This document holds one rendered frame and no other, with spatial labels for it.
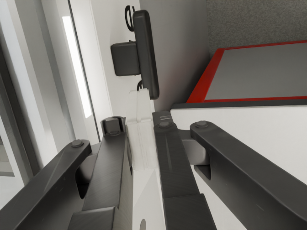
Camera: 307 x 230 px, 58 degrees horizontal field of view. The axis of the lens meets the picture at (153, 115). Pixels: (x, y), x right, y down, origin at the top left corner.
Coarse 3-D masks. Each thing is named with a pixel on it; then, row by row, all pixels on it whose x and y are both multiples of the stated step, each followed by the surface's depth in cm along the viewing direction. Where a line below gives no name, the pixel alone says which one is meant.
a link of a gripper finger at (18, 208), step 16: (80, 144) 13; (64, 160) 12; (80, 160) 13; (48, 176) 11; (64, 176) 11; (32, 192) 10; (48, 192) 10; (64, 192) 11; (80, 192) 13; (16, 208) 9; (32, 208) 9; (48, 208) 10; (64, 208) 11; (80, 208) 12; (0, 224) 9; (16, 224) 9; (32, 224) 9; (48, 224) 10; (64, 224) 11
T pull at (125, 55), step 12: (144, 12) 22; (144, 24) 22; (144, 36) 22; (120, 48) 23; (132, 48) 23; (144, 48) 22; (120, 60) 23; (132, 60) 23; (144, 60) 23; (120, 72) 24; (132, 72) 24; (144, 72) 23; (156, 72) 24; (144, 84) 24; (156, 84) 24; (156, 96) 24
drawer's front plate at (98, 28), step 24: (72, 0) 21; (96, 0) 22; (120, 0) 26; (96, 24) 21; (120, 24) 26; (96, 48) 22; (96, 72) 23; (96, 96) 23; (120, 96) 25; (96, 120) 24
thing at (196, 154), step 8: (152, 112) 18; (160, 112) 18; (168, 112) 18; (160, 120) 16; (168, 120) 16; (184, 136) 14; (184, 144) 14; (192, 144) 14; (192, 152) 14; (200, 152) 14; (192, 160) 14; (200, 160) 14; (208, 160) 14
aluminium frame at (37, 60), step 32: (0, 0) 16; (32, 0) 17; (0, 32) 16; (32, 32) 17; (0, 64) 17; (32, 64) 17; (64, 64) 20; (32, 96) 18; (64, 96) 20; (32, 128) 19; (64, 128) 20; (32, 160) 19
